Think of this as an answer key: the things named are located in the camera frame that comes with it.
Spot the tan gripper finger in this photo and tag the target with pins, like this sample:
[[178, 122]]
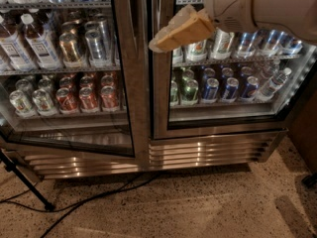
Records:
[[187, 26]]

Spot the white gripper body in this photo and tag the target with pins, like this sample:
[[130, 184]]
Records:
[[231, 4]]

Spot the glass fridge door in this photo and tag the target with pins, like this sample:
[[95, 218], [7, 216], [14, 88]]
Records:
[[121, 133], [275, 50]]

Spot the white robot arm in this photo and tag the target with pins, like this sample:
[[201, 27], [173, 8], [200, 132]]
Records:
[[297, 18]]

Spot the stainless fridge bottom grille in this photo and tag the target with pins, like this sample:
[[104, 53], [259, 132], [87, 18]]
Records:
[[172, 154]]

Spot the white orange tall can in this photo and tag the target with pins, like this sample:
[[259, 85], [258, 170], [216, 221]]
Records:
[[196, 51]]

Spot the blue silver tall can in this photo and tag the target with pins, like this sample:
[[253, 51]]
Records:
[[245, 46]]

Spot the blue soda can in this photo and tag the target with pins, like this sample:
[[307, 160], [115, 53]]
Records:
[[210, 90], [230, 90], [250, 88]]

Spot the green soda can right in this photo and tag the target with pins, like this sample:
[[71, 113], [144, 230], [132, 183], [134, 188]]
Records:
[[189, 92]]

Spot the clear water bottle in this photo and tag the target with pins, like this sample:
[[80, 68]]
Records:
[[273, 85]]

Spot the red soda can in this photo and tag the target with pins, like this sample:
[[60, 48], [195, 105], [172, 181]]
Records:
[[88, 99], [66, 100], [110, 101]]

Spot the gold tall can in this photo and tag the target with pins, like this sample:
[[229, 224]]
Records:
[[72, 50]]

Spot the dark wooden cabinet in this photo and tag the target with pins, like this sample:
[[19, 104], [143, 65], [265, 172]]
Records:
[[303, 130]]

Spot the tea bottle white label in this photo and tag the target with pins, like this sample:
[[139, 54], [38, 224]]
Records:
[[40, 42]]

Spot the green white soda can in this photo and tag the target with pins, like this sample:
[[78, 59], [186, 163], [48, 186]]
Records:
[[22, 104]]

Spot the black tripod leg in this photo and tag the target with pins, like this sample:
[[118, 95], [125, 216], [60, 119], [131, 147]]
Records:
[[11, 167]]

